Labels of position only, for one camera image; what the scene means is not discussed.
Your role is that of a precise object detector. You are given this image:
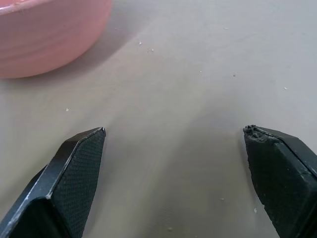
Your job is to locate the pink plastic bowl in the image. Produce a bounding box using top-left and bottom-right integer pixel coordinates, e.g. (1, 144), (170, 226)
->
(0, 0), (112, 79)

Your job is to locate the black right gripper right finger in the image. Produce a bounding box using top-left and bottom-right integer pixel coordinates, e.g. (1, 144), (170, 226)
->
(243, 123), (317, 238)

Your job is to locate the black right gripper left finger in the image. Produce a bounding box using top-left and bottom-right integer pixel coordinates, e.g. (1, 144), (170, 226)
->
(0, 127), (106, 238)

